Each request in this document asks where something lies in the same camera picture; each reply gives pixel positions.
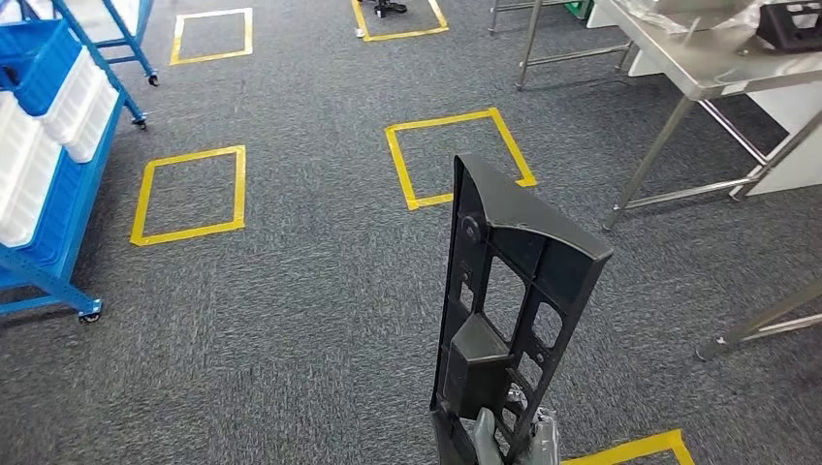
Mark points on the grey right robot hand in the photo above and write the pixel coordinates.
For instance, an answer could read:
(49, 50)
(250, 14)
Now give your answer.
(486, 443)

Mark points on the black plastic mounting plate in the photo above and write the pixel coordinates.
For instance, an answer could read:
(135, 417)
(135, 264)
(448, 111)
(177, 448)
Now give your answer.
(514, 212)
(787, 29)

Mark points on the yellow floor tape square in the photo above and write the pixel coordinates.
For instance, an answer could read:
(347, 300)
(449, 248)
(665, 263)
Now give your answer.
(401, 167)
(176, 38)

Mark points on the steel table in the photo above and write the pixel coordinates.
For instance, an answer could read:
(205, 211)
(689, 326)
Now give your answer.
(530, 45)
(693, 64)

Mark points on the green plastic crate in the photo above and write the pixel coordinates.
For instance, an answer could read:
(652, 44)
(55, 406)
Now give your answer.
(579, 8)

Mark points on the black caster base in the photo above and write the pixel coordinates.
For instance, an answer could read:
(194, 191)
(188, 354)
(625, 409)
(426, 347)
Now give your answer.
(385, 8)

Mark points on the clear plastic sheet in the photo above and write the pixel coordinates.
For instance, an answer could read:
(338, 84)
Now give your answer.
(674, 16)

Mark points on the blue wheeled rack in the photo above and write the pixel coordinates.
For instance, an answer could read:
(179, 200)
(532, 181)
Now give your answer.
(131, 42)
(45, 285)

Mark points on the blue plastic crate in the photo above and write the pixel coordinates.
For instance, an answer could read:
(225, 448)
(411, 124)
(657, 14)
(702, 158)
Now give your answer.
(70, 199)
(38, 64)

